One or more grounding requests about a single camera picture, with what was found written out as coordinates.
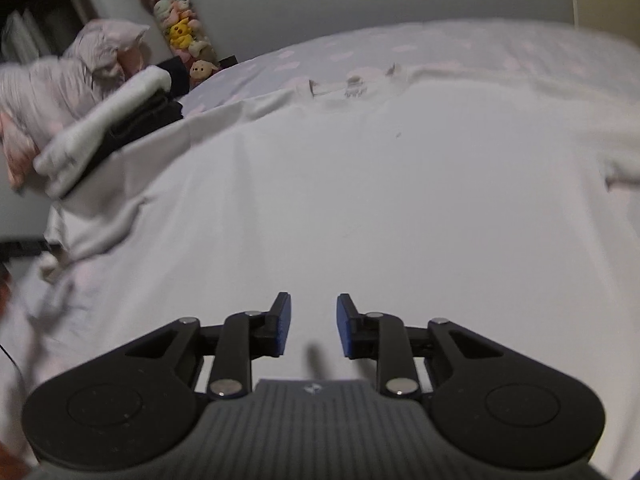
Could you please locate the white sweatshirt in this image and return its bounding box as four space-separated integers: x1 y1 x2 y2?
1 66 639 479

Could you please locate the folded white garment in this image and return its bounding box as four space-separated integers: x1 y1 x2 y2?
32 66 171 200

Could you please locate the folded black garment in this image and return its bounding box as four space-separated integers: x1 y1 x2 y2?
68 56 190 193

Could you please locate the grey pink duvet pile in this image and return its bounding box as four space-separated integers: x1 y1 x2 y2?
1 18 149 191

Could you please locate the polka dot bed sheet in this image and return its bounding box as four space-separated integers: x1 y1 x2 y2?
181 20 639 115

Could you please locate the hanging plush toy organizer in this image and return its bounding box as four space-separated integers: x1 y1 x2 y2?
140 0 220 88

